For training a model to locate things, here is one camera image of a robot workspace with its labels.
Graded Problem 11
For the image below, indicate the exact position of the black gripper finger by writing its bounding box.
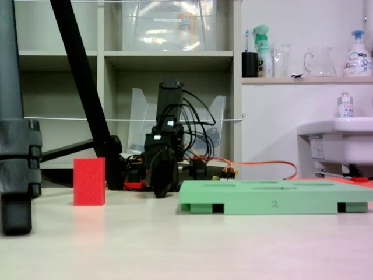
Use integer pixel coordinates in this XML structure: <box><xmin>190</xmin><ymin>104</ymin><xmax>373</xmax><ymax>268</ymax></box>
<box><xmin>168</xmin><ymin>154</ymin><xmax>180</xmax><ymax>193</ymax></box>
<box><xmin>151</xmin><ymin>147</ymin><xmax>173</xmax><ymax>199</ymax></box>

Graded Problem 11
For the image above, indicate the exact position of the red square block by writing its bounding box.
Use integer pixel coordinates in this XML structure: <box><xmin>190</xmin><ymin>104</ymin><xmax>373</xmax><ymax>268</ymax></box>
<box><xmin>73</xmin><ymin>157</ymin><xmax>107</xmax><ymax>207</ymax></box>

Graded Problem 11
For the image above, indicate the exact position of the red table clamp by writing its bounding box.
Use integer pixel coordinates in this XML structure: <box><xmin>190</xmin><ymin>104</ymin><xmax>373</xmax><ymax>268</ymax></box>
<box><xmin>123</xmin><ymin>180</ymin><xmax>147</xmax><ymax>191</ymax></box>

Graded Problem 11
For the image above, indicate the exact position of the clear plastic file tray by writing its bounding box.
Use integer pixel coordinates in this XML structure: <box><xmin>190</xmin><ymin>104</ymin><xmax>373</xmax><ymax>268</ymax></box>
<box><xmin>127</xmin><ymin>87</ymin><xmax>227</xmax><ymax>160</ymax></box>

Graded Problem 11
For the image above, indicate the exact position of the circuit board with connectors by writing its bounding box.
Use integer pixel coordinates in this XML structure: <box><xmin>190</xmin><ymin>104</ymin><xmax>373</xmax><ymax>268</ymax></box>
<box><xmin>211</xmin><ymin>166</ymin><xmax>240</xmax><ymax>181</ymax></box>

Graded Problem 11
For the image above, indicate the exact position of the beige shelf unit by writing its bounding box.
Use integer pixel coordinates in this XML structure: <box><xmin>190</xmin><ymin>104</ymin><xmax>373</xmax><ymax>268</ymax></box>
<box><xmin>13</xmin><ymin>0</ymin><xmax>242</xmax><ymax>180</ymax></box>

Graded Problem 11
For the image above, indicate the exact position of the green shape sorter board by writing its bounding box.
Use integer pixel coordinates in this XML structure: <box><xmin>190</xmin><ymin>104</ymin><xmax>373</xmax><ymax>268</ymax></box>
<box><xmin>178</xmin><ymin>180</ymin><xmax>373</xmax><ymax>216</ymax></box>

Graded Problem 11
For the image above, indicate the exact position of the black tripod brace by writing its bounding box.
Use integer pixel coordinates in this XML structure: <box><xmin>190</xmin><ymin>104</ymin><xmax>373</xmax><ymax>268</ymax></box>
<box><xmin>40</xmin><ymin>139</ymin><xmax>96</xmax><ymax>163</ymax></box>

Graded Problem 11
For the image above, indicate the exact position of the clear plastic storage box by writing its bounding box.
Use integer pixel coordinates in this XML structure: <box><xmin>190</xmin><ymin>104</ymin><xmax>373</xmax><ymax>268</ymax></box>
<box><xmin>121</xmin><ymin>0</ymin><xmax>218</xmax><ymax>53</ymax></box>

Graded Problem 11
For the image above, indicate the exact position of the black cup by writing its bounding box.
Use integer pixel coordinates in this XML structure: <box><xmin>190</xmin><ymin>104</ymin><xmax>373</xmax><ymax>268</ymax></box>
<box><xmin>241</xmin><ymin>51</ymin><xmax>259</xmax><ymax>78</ymax></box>

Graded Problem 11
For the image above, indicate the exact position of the green spray bottle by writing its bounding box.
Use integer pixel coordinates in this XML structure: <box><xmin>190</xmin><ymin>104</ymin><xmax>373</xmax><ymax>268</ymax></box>
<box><xmin>252</xmin><ymin>24</ymin><xmax>273</xmax><ymax>78</ymax></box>

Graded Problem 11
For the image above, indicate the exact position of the clear plastic cup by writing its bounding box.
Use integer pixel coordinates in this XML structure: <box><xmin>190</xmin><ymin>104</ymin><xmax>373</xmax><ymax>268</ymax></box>
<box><xmin>270</xmin><ymin>43</ymin><xmax>293</xmax><ymax>78</ymax></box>

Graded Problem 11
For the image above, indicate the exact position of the grey tripod leg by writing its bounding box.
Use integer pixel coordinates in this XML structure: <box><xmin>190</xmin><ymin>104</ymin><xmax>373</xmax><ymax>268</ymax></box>
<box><xmin>0</xmin><ymin>0</ymin><xmax>43</xmax><ymax>236</ymax></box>

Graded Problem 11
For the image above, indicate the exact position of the clear glass pitcher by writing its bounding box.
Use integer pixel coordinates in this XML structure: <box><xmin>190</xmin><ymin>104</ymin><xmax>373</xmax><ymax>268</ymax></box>
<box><xmin>304</xmin><ymin>46</ymin><xmax>337</xmax><ymax>78</ymax></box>

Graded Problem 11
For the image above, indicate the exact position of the white sink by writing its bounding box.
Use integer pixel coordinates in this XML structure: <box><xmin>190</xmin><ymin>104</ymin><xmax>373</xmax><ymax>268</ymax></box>
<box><xmin>297</xmin><ymin>117</ymin><xmax>373</xmax><ymax>176</ymax></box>

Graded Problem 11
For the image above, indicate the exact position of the clear sanitizer bottle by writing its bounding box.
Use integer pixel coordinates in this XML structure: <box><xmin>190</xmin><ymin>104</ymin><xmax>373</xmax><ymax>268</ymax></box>
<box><xmin>337</xmin><ymin>92</ymin><xmax>355</xmax><ymax>119</ymax></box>

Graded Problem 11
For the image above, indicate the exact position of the red black clamp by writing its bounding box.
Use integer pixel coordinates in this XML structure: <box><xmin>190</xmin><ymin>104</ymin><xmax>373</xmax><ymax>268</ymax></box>
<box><xmin>349</xmin><ymin>164</ymin><xmax>368</xmax><ymax>183</ymax></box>

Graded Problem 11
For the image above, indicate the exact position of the white blue pump bottle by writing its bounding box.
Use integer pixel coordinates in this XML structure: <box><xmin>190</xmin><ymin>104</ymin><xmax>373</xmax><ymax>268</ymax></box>
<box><xmin>343</xmin><ymin>30</ymin><xmax>373</xmax><ymax>78</ymax></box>

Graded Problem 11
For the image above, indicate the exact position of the black servo cable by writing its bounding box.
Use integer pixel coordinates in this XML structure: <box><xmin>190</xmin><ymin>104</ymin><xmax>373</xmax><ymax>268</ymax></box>
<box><xmin>180</xmin><ymin>89</ymin><xmax>217</xmax><ymax>159</ymax></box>

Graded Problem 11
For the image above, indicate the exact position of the orange cable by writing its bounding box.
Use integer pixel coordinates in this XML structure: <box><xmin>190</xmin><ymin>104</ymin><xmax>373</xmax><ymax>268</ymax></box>
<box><xmin>186</xmin><ymin>156</ymin><xmax>298</xmax><ymax>181</ymax></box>

